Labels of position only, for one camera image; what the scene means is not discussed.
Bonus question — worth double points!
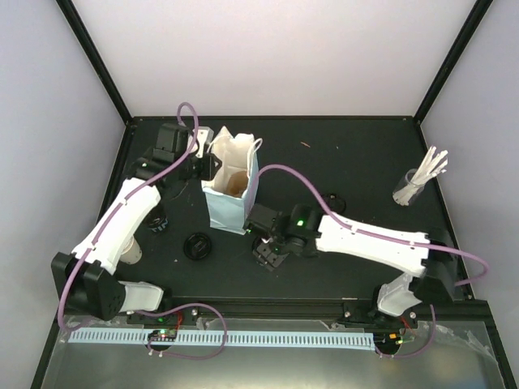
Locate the brown cardboard cup carrier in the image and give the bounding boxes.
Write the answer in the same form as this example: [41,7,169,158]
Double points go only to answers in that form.
[225,171,249,198]

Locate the circuit board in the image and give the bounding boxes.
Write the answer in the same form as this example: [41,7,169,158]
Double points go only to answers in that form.
[148,329,178,342]
[373,331,416,345]

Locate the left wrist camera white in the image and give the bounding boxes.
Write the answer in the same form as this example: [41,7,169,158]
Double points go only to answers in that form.
[195,126,214,159]

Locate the black frame post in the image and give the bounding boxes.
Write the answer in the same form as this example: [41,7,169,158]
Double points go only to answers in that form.
[56,0,132,124]
[414,0,493,125]

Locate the black aluminium frame rail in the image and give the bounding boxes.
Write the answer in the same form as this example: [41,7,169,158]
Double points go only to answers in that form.
[122,292,492,328]

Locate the black paper coffee cup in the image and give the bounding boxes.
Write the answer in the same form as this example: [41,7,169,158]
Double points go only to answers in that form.
[144,203,169,233]
[323,193,346,214]

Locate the light blue paper bag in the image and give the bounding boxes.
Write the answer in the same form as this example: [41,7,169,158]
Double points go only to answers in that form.
[201,126,263,235]

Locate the right circuit board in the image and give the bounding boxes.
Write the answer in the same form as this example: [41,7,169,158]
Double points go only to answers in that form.
[373,331,416,345]

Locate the light blue slotted cable duct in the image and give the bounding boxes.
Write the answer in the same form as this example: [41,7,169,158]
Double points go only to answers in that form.
[68,327,375,351]

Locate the clear glass straw holder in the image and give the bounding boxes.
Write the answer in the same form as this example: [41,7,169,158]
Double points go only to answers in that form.
[392,169,426,207]

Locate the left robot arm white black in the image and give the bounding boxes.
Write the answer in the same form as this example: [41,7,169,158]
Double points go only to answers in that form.
[51,123,221,323]

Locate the left circuit board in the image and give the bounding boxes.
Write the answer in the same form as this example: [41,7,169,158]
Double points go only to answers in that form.
[148,329,178,342]

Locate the black coffee cup lid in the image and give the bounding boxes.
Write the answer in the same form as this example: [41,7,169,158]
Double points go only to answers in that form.
[183,233,212,260]

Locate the purple cable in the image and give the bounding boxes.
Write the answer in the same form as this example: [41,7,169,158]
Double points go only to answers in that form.
[56,101,229,361]
[255,163,490,360]

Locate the right black frame post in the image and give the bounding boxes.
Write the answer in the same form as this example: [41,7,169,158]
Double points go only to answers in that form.
[414,0,493,125]

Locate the left black frame post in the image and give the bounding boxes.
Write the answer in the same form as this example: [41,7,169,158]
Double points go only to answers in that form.
[56,0,132,124]

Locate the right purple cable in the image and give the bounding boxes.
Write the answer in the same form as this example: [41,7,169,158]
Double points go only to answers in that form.
[255,163,490,360]

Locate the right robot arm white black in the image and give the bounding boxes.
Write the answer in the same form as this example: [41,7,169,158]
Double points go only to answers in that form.
[243,204,457,327]

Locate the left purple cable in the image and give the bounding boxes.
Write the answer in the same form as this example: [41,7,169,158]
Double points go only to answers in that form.
[56,101,229,361]

